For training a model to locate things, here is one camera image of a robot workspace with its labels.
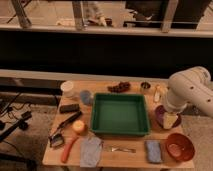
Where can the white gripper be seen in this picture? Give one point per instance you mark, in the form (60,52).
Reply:
(168,120)

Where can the yellow red apple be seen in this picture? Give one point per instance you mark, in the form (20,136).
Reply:
(79,126)

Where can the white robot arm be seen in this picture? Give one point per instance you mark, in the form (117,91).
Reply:
(189,86)

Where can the small metal cup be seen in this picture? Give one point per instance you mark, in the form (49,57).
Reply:
(145,86)

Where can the blue plastic cup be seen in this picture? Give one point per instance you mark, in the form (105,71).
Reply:
(86,97)

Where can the white plastic cup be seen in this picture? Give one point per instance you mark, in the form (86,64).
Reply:
(67,88)

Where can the purple bowl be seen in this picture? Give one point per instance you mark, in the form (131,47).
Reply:
(159,112)

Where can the red orange bowl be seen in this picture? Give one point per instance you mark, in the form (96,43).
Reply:
(180,147)

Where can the blue sponge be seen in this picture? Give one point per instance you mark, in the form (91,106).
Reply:
(153,151)

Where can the green plastic tray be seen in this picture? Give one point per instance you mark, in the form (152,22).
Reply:
(119,114)

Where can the bunch of dark grapes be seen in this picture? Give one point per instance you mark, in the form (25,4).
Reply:
(121,87)

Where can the metal fork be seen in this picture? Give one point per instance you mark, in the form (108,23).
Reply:
(113,149)

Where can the grey blue cloth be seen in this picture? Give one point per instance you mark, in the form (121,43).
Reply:
(90,152)

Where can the black eraser block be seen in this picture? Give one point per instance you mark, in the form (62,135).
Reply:
(69,108)

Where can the black camera stand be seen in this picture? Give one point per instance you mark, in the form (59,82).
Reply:
(30,164)

